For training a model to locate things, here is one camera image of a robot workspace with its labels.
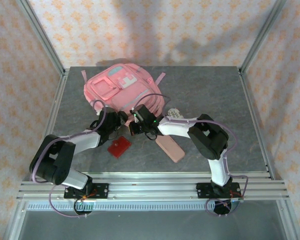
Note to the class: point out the aluminium frame corner post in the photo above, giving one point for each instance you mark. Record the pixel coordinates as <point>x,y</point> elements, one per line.
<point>261,37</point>
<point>45,42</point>

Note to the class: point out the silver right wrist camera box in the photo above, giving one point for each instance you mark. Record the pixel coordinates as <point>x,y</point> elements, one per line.
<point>137,119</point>

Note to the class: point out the pink student backpack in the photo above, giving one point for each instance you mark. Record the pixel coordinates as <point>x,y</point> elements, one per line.
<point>130,92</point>

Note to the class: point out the round white printed container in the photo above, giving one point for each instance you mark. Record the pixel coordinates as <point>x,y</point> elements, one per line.
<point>174,113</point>

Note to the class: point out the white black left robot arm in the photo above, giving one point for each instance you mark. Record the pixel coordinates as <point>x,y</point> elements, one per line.
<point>85,141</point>

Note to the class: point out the grey lower shelf panel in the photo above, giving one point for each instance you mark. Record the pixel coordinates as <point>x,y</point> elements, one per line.
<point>152,225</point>

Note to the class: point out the small circuit board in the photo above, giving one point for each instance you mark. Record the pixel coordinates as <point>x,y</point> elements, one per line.
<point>236,201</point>

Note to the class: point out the aluminium frame leg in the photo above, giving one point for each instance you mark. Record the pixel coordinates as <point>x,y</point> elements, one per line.
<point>287,222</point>
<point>15,222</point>

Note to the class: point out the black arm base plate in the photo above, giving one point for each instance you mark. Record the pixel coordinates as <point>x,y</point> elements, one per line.
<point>202,190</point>
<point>102,190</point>

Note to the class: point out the pink pencil case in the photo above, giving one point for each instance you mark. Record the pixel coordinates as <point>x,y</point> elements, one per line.
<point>173,151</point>

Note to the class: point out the red snap wallet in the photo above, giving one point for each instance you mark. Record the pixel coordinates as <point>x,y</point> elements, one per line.
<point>119,147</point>

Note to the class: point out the aluminium table edge rail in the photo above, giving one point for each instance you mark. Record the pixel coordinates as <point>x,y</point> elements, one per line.
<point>258,125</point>
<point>50,120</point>

